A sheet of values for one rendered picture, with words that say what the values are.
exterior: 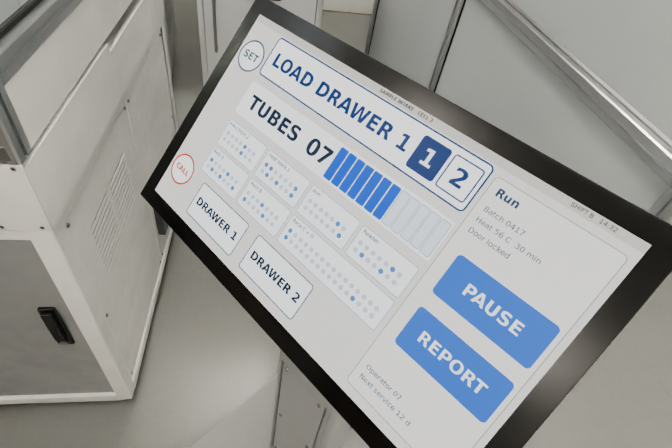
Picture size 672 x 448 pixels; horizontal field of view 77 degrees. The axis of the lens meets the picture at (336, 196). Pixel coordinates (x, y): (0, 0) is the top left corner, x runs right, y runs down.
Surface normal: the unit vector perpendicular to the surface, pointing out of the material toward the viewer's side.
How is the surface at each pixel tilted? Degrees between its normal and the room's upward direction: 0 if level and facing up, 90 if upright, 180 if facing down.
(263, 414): 5
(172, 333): 0
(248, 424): 5
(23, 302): 90
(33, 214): 90
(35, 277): 90
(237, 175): 50
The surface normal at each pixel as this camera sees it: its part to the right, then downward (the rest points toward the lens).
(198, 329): 0.14, -0.72
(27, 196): 0.09, 0.70
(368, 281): -0.44, -0.14
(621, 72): -0.98, 0.00
